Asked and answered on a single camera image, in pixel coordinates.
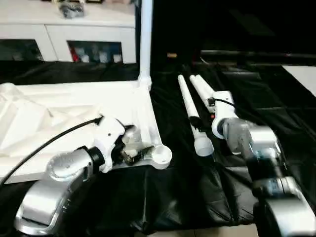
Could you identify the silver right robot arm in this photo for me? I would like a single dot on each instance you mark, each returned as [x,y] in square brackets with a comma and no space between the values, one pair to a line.
[259,143]

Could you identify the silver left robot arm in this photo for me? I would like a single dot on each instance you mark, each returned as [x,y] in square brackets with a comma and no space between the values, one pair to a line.
[59,172]

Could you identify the black work mat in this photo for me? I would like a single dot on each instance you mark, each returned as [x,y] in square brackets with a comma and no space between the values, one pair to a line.
[172,192]

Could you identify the small tan label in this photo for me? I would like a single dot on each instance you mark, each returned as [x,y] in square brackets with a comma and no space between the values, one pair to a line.
[172,55]

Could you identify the small white jar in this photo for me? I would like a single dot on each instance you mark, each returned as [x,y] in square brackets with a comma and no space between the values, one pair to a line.
[116,58]
[85,58]

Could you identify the white flat board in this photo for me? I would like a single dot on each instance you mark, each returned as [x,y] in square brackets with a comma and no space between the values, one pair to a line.
[303,76]

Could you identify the small red bottle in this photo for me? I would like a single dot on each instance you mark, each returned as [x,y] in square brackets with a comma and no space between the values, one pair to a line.
[73,55]

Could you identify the white glass-door cabinet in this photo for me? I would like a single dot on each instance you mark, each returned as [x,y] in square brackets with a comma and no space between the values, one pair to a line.
[74,29]

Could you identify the grey glossy object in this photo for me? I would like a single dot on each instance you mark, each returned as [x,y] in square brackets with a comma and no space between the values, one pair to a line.
[71,10]

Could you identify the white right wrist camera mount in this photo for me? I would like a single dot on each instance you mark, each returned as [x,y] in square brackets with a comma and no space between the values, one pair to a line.
[222,108]

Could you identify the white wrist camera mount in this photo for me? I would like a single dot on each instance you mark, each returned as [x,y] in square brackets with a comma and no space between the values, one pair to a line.
[108,133]
[222,108]

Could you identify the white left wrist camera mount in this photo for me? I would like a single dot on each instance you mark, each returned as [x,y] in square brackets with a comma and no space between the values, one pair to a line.
[108,133]

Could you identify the black metal rail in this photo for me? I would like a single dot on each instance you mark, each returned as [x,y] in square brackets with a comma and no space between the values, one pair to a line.
[247,55]

